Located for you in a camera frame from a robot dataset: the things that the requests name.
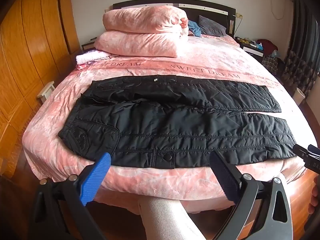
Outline white bin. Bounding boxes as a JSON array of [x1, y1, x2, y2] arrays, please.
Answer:
[[293, 88, 306, 104]]

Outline bed with pink sheet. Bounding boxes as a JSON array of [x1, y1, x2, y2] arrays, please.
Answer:
[[22, 34, 315, 217]]

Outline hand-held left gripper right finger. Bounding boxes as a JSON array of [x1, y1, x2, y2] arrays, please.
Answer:
[[209, 150, 293, 240]]

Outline thin wall cable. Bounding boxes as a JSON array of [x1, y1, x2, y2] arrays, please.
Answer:
[[269, 0, 287, 20]]

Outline dark wooden headboard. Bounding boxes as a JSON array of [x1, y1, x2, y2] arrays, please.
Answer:
[[113, 0, 237, 38]]

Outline nightstand with clutter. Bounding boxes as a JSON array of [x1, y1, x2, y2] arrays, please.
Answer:
[[235, 36, 265, 58]]

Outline person's leg in white pants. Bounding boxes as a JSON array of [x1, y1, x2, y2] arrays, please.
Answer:
[[137, 196, 208, 240]]

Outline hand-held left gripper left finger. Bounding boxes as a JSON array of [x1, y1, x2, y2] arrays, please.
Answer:
[[29, 152, 112, 240]]

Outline grey pillow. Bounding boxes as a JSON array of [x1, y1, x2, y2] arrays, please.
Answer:
[[198, 15, 227, 37]]

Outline dark patterned curtain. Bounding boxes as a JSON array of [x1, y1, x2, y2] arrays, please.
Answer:
[[281, 0, 320, 102]]

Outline folded white knit cloth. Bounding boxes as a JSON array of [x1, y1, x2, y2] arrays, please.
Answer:
[[76, 50, 111, 66]]

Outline folded pink duvet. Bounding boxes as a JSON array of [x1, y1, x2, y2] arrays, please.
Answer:
[[95, 5, 189, 57]]

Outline dark nightstand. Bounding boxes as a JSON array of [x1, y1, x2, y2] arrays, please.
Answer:
[[81, 37, 98, 53]]

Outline blue cloth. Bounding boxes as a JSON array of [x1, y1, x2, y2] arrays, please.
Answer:
[[187, 20, 202, 37]]

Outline black padded pants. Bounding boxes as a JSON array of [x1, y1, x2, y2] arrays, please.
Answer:
[[58, 75, 297, 169]]

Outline wooden wardrobe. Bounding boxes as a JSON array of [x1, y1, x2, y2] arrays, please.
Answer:
[[0, 0, 81, 173]]

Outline person's right hand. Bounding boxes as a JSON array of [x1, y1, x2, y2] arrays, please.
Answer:
[[310, 177, 320, 215]]

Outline small white stool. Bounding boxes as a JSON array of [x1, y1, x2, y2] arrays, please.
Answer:
[[37, 81, 56, 103]]

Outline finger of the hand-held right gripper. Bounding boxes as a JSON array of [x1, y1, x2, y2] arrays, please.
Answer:
[[308, 144, 320, 159], [292, 144, 310, 157]]

